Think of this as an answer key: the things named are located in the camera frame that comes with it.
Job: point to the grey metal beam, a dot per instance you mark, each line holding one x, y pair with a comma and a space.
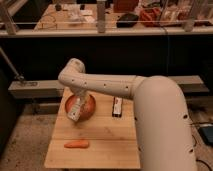
52, 88

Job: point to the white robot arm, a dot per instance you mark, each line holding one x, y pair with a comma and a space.
163, 130

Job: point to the white bottle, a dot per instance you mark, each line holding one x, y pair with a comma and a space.
75, 109

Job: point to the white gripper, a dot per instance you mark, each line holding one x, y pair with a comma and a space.
79, 92

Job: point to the black bag on bench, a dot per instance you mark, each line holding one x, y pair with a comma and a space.
127, 20

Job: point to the wooden board table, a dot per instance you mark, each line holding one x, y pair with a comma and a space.
112, 140

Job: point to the black foot pedal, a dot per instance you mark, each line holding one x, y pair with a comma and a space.
206, 132

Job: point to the background wooden workbench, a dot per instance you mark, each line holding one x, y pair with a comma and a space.
57, 24

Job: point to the orange carrot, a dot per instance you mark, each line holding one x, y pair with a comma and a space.
77, 144

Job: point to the metal clamp rod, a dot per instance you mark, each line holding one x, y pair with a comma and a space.
21, 79

